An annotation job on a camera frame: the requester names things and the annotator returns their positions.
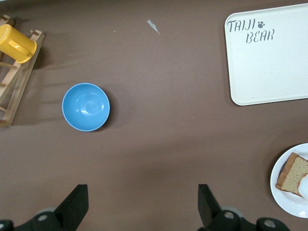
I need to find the blue bowl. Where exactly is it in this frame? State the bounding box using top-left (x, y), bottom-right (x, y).
top-left (62, 82), bottom-right (111, 132)

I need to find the yellow mug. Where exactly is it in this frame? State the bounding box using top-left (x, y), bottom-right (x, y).
top-left (0, 24), bottom-right (38, 64)

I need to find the bread slice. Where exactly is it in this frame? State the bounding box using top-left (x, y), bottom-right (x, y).
top-left (275, 152), bottom-right (308, 198)

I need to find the white round plate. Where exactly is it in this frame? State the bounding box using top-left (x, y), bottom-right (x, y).
top-left (269, 143), bottom-right (308, 218)

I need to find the wooden peg drying rack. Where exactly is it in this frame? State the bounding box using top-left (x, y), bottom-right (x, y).
top-left (0, 14), bottom-right (46, 128)

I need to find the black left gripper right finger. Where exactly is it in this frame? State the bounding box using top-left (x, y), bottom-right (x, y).
top-left (198, 184), bottom-right (289, 231)

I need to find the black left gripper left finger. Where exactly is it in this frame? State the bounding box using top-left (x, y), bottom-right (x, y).
top-left (14, 184), bottom-right (89, 231)

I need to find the cream bear print tray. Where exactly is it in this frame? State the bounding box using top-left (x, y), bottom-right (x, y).
top-left (224, 2), bottom-right (308, 106)

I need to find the fried egg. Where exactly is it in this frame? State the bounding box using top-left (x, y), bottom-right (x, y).
top-left (297, 173), bottom-right (308, 200)

